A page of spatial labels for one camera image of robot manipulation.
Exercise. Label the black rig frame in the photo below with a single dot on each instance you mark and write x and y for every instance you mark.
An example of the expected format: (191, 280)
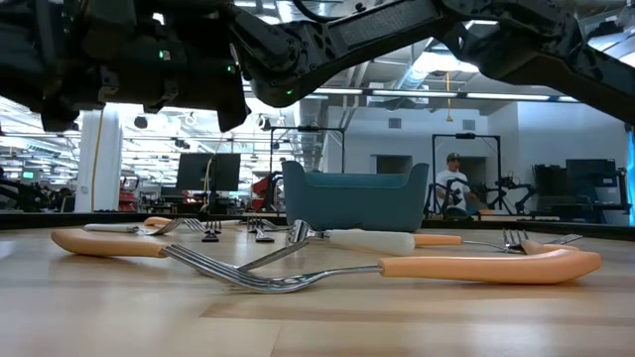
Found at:
(466, 135)

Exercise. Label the green exit sign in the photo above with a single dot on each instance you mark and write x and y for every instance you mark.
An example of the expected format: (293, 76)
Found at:
(28, 174)

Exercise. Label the silver ribbed ventilation duct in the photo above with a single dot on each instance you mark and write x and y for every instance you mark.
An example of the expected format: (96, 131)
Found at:
(312, 144)

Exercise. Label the black aluminium table frame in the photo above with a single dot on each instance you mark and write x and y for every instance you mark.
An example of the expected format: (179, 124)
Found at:
(49, 220)

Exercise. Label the long ceiling light strip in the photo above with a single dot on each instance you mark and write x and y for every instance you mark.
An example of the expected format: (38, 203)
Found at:
(412, 93)

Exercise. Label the black monitor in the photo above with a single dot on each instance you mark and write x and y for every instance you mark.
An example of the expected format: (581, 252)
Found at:
(193, 171)

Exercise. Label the dark teal deep bin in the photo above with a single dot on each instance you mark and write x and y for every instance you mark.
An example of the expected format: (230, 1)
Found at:
(357, 203)

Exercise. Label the grey wall vent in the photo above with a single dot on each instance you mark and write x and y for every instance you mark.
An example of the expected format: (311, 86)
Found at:
(469, 124)
(394, 123)

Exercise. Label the blue light strip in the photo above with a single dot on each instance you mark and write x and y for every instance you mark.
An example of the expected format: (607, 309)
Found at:
(631, 178)

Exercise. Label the person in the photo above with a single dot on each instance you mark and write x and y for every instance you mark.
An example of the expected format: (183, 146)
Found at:
(453, 159)

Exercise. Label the red equipment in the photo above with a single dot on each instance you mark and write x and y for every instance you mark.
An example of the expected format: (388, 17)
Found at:
(260, 191)
(126, 198)

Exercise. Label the background black robot arm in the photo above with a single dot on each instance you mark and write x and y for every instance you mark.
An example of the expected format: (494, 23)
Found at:
(449, 198)
(516, 191)
(25, 196)

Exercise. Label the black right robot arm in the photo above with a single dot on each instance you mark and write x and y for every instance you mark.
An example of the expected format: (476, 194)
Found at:
(387, 25)

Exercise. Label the silver smooth ventilation duct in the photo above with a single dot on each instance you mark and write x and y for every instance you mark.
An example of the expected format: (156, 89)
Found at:
(412, 79)

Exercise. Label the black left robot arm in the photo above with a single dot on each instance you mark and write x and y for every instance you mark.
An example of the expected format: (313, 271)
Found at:
(20, 59)

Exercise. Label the white building pillar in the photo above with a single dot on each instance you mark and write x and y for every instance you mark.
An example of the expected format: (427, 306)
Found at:
(111, 163)

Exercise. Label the black equipment rack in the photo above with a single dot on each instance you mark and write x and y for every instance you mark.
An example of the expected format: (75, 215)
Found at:
(590, 173)

